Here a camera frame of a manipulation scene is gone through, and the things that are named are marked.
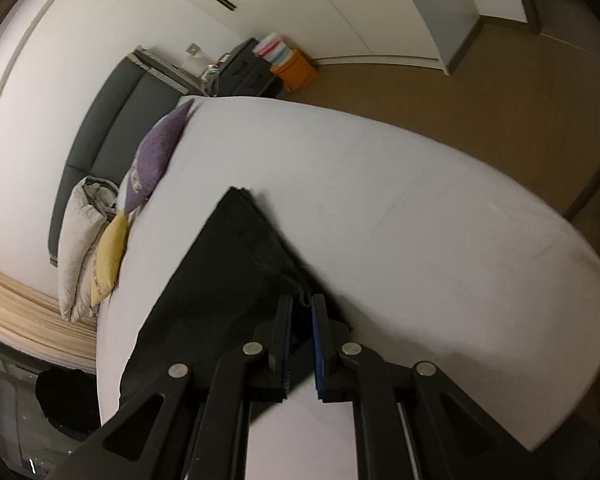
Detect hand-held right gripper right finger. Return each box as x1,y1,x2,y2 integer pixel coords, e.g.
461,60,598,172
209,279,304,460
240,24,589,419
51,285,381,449
311,294,546,480

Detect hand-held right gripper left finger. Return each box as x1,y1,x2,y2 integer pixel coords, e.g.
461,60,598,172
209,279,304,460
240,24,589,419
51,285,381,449
50,295,294,480

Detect black pants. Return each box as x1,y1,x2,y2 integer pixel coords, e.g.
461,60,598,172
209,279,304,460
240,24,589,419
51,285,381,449
119,186,353,428

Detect bed with white sheet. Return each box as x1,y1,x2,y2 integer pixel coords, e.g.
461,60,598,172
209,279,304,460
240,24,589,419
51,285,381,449
96,95,600,480

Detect yellow cushion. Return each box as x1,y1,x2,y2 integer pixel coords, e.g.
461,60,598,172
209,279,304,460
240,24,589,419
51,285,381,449
90,212,130,306

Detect dark chair with clothes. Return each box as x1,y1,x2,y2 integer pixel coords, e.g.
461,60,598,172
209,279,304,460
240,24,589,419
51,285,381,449
35,367,101,433

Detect stacked beige pillows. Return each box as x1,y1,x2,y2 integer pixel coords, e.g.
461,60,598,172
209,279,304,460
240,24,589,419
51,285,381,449
57,176,121,323

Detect purple cushion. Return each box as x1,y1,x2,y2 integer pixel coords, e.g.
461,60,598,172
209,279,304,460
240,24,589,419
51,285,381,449
129,99,196,212

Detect beige curtain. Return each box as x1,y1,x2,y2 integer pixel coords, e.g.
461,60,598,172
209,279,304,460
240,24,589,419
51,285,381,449
0,260,101,366

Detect orange box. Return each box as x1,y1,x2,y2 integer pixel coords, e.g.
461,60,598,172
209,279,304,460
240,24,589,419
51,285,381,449
275,50,321,92

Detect dark nightstand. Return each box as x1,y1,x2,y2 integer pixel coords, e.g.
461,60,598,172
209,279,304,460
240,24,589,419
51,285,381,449
215,37,283,99

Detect grey upholstered headboard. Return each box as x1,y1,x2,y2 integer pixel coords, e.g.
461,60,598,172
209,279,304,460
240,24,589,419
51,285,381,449
47,49,208,267

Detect striped white container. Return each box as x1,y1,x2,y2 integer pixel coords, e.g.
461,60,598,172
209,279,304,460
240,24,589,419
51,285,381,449
252,31,293,66

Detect white wardrobe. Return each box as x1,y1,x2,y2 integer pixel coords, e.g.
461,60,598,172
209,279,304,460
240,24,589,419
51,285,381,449
145,0,531,76

